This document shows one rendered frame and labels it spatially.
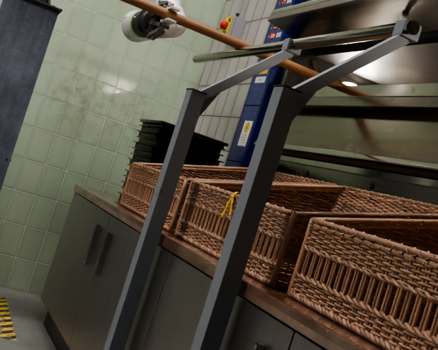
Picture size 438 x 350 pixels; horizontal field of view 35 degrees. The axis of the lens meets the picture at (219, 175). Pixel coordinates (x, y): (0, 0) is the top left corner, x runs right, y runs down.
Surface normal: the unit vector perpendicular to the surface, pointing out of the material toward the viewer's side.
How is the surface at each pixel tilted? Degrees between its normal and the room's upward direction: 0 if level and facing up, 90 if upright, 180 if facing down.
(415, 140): 70
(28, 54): 90
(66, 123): 90
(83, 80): 90
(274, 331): 90
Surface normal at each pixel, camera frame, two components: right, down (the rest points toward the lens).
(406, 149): -0.71, -0.59
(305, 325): -0.87, -0.29
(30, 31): 0.36, 0.09
